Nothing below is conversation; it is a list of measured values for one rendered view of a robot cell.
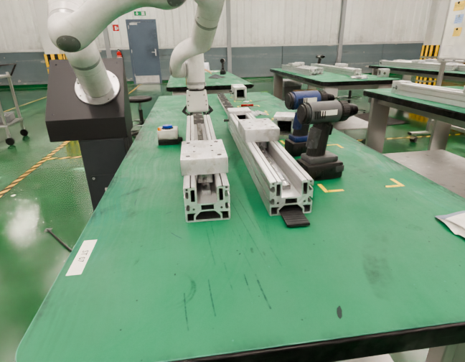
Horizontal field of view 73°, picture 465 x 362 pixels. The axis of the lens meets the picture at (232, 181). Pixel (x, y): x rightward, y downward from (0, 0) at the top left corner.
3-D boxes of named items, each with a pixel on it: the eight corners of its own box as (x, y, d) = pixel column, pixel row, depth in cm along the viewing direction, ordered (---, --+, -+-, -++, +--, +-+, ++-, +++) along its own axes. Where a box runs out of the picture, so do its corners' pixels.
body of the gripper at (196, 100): (207, 85, 150) (208, 109, 154) (184, 86, 149) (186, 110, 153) (207, 87, 143) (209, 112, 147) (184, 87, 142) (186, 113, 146)
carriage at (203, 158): (184, 164, 90) (181, 141, 87) (222, 161, 91) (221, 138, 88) (182, 187, 75) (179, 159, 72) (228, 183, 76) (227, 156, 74)
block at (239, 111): (222, 128, 154) (222, 108, 150) (247, 126, 155) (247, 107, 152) (224, 132, 146) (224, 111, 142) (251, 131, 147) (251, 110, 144)
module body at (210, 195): (188, 134, 144) (186, 115, 141) (210, 133, 145) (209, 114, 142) (186, 223, 71) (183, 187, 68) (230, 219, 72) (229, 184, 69)
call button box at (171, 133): (160, 140, 136) (158, 126, 133) (183, 138, 137) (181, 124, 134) (158, 145, 128) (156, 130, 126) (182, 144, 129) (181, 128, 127)
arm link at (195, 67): (187, 83, 139) (207, 82, 143) (185, 51, 134) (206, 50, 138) (182, 82, 147) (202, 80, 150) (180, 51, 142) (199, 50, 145)
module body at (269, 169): (229, 132, 146) (229, 113, 143) (251, 131, 147) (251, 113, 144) (269, 216, 73) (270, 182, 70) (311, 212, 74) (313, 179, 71)
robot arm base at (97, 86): (70, 103, 137) (53, 74, 120) (80, 67, 144) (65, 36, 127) (115, 108, 139) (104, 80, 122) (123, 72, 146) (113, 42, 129)
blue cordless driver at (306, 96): (280, 151, 117) (283, 90, 109) (328, 146, 122) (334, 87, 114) (289, 157, 111) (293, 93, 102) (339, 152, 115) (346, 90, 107)
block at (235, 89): (229, 98, 241) (228, 85, 237) (243, 98, 243) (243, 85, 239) (231, 100, 232) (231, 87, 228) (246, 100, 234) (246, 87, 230)
